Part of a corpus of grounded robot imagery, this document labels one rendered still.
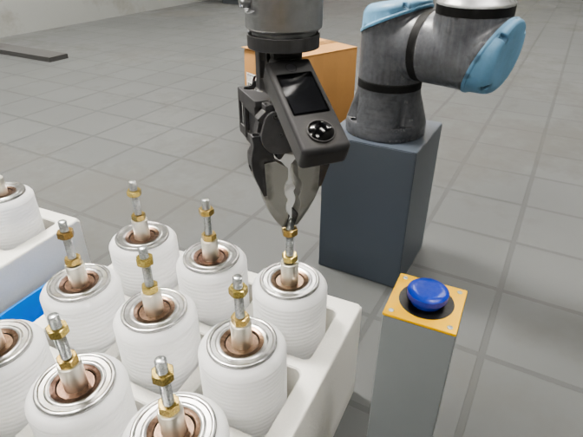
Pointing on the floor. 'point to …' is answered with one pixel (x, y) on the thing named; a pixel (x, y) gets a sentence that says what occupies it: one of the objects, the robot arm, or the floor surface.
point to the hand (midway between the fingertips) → (291, 218)
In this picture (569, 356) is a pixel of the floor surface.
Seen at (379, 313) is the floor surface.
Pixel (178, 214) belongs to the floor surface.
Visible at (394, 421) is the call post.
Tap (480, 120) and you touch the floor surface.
